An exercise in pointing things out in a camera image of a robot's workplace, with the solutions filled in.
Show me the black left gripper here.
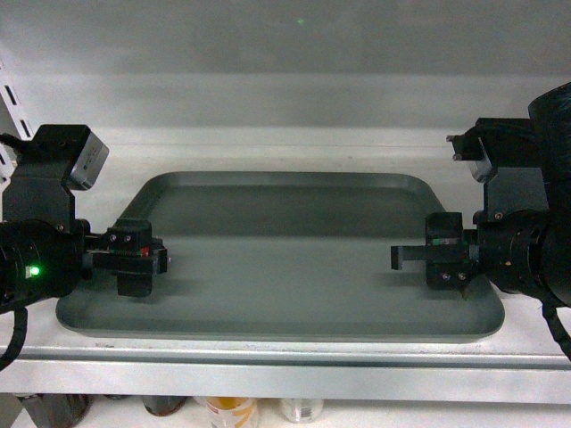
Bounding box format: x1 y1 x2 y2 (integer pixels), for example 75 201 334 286
1 218 169 308

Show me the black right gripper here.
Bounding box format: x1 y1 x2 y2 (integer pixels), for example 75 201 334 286
391 210 570 307

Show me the grey rectangular serving tray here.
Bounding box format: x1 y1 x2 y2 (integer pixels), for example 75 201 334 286
56 172 504 342

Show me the dark tea bottle blue label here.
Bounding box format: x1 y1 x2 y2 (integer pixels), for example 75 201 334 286
141 395 186 417

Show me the white slotted shelf upright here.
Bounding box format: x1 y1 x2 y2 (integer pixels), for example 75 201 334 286
0 62 35 188

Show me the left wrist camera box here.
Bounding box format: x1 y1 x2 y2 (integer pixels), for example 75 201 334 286
65 126 110 191

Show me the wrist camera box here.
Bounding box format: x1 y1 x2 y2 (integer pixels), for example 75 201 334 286
446 118 493 184
65 126 110 191

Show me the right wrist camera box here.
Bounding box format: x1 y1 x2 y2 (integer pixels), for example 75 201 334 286
446 118 493 184

